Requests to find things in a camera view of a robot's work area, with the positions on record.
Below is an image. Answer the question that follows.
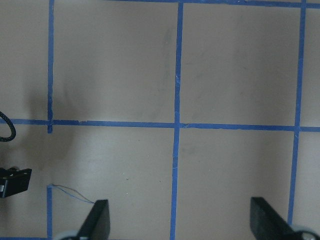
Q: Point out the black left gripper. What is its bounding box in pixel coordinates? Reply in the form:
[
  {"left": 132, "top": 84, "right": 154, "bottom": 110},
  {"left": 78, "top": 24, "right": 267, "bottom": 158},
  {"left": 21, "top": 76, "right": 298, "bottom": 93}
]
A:
[{"left": 0, "top": 167, "right": 32, "bottom": 198}]

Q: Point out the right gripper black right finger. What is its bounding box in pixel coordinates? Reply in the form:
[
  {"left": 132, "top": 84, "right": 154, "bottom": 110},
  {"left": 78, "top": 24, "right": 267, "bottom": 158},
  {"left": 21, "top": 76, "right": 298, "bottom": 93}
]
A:
[{"left": 250, "top": 196, "right": 320, "bottom": 240}]

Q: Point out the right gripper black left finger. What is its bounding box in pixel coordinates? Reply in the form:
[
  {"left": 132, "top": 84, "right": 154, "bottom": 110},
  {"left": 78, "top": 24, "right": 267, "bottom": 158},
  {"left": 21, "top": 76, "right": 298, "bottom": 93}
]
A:
[{"left": 54, "top": 199, "right": 111, "bottom": 240}]

